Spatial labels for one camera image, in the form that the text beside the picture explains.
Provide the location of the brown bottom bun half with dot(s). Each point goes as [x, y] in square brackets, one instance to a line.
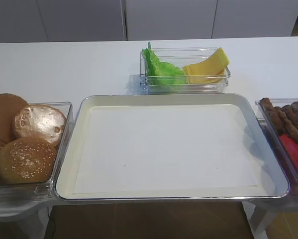
[10, 105]

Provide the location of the red tomato slices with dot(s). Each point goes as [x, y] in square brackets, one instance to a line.
[292, 149]

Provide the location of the clear plastic lettuce cheese container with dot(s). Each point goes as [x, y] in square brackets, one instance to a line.
[181, 57]

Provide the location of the yellow cheese slices stack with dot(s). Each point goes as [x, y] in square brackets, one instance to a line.
[210, 70]

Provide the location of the green lettuce leaves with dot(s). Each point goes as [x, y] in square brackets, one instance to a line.
[161, 72]

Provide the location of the white paper tray liner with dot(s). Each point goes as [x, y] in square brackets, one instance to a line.
[129, 149]

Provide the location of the clear plastic bun container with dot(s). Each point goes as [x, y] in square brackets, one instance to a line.
[33, 191]

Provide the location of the silver metal baking tray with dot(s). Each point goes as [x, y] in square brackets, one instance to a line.
[272, 181]

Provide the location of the glossy bottom bun half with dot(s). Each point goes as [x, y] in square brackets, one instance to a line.
[39, 120]

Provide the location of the clear plastic patty tomato container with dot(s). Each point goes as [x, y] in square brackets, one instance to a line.
[274, 137]

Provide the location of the brown meat patty leftmost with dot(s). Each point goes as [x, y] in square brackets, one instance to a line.
[273, 116]

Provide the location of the sesame top bun right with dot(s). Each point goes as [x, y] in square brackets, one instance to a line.
[27, 160]

